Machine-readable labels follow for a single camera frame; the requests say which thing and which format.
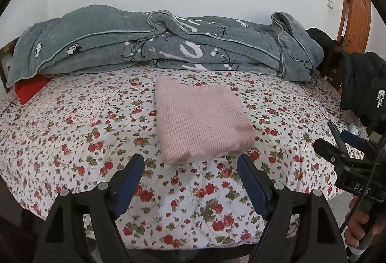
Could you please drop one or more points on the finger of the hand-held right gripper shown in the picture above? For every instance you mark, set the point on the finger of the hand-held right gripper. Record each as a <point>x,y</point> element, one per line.
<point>351,138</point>
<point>325,148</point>

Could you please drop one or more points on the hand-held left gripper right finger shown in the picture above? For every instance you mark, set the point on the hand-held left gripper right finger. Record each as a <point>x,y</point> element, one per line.
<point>251,181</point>

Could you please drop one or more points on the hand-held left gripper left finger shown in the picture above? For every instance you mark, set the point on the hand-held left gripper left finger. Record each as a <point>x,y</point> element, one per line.
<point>132,178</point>

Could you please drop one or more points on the pink knit sweater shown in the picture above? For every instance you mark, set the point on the pink knit sweater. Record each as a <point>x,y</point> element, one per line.
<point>196,118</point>

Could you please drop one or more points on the person's right hand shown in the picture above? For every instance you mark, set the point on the person's right hand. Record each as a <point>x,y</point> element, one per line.
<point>355,226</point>

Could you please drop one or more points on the small light blue object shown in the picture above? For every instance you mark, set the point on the small light blue object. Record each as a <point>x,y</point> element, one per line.
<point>353,129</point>

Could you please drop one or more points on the black jacket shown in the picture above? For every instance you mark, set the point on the black jacket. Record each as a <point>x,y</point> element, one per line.
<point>362,85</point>

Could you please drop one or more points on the dark wooden chair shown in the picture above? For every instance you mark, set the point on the dark wooden chair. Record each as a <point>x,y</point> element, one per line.
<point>330,61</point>

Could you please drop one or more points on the floral bed sheet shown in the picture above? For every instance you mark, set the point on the floral bed sheet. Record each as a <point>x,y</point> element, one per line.
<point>75,118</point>

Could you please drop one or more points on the dark garment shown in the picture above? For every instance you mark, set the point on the dark garment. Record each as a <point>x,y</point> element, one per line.
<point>319,37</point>

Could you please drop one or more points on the wooden door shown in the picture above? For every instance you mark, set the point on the wooden door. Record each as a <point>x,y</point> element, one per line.
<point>359,10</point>

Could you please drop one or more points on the red pillow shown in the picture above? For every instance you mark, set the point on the red pillow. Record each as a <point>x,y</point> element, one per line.
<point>30,88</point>

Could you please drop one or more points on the grey printed blanket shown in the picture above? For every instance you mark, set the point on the grey printed blanket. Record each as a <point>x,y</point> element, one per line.
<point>105,34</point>

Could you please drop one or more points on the wooden headboard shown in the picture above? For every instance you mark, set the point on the wooden headboard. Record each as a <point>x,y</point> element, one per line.
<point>4,55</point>

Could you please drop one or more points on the white wall switch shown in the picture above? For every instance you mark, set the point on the white wall switch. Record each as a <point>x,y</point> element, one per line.
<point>330,3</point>

